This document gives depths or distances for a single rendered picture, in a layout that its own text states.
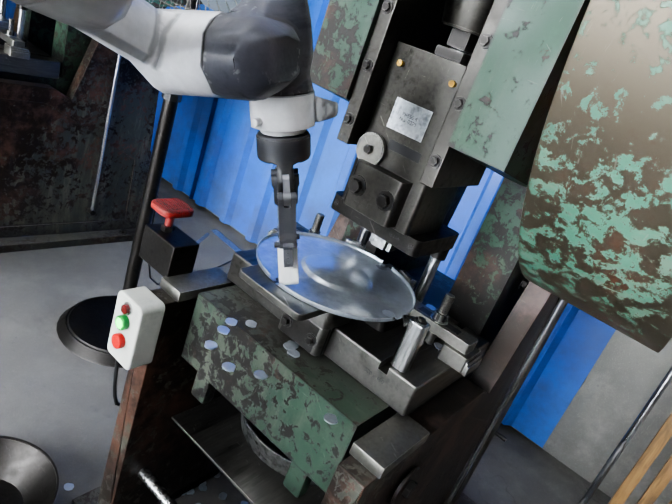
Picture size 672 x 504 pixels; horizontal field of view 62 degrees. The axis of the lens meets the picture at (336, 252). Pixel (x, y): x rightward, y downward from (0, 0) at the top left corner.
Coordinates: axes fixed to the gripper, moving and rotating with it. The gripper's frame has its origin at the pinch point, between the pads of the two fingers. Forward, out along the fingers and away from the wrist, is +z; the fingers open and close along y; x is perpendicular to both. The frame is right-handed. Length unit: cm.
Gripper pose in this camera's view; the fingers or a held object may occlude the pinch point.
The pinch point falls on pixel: (287, 262)
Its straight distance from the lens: 85.6
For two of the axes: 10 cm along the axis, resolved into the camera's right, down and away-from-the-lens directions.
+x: 9.9, -0.5, 1.1
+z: -0.1, 9.0, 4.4
